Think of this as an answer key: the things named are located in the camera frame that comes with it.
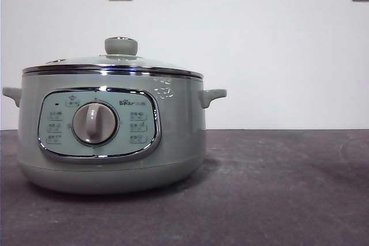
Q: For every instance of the glass lid with green knob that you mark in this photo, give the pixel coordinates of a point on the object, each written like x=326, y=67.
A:
x=121, y=47

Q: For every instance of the pale green electric cooking pot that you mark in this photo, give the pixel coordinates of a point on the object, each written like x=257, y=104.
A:
x=178, y=130

